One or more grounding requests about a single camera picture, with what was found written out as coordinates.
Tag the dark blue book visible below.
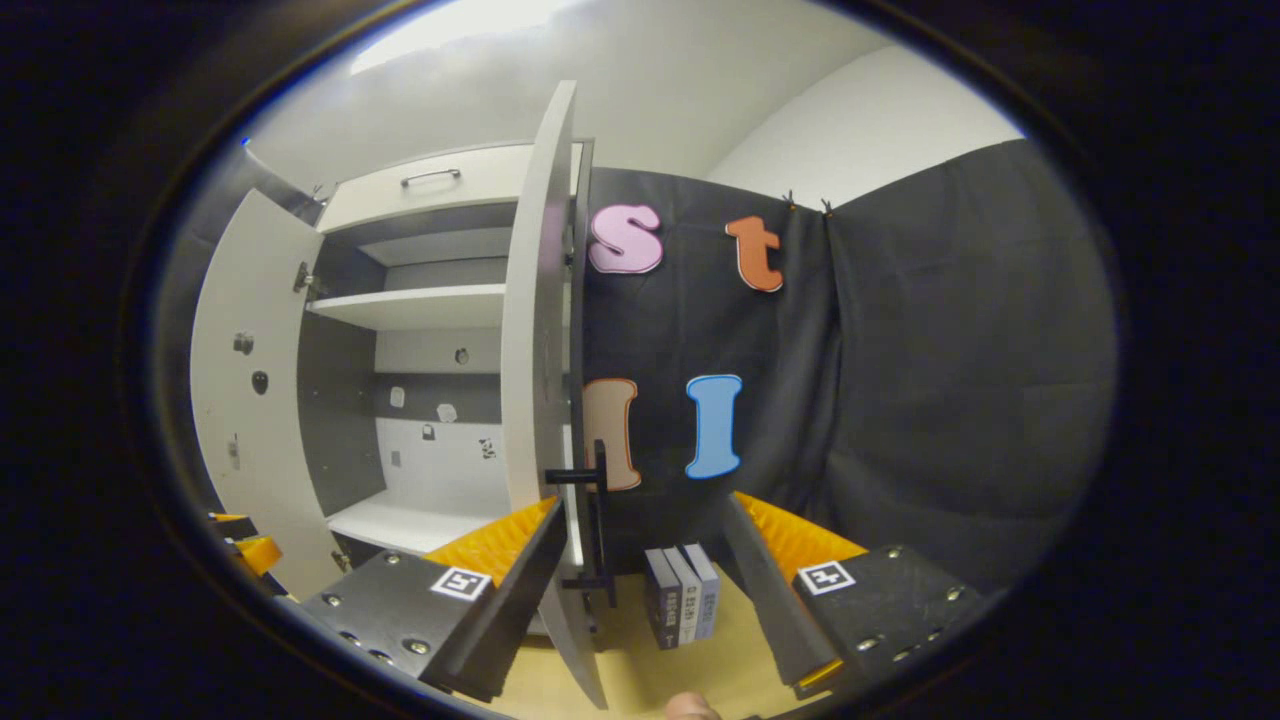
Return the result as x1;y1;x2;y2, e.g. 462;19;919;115
643;548;683;651

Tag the grey book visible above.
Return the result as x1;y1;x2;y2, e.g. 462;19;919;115
663;546;701;646

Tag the white cabinet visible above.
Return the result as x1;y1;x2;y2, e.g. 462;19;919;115
295;140;596;641

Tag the white cabinet drawer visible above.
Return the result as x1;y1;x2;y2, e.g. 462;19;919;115
318;143;586;233

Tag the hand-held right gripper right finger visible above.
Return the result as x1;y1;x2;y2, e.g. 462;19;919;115
722;492;996;701

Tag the light blue book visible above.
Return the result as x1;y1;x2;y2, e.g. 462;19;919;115
682;542;721;641

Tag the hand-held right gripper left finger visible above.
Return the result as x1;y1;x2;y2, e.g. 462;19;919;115
272;498;569;705

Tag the white cabinet door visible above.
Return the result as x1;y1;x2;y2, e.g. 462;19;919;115
500;80;616;711
190;190;346;601

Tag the black backdrop cloth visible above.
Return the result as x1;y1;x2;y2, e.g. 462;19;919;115
150;135;1119;601

